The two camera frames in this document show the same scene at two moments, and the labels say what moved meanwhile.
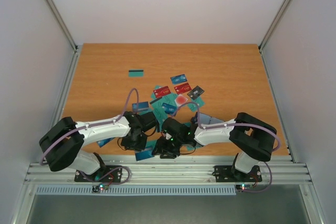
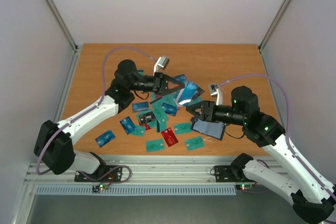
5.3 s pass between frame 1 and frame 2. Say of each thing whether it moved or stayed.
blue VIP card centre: stayed
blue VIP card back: stayed
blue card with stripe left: stayed
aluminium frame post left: stayed
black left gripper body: moved
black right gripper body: moved
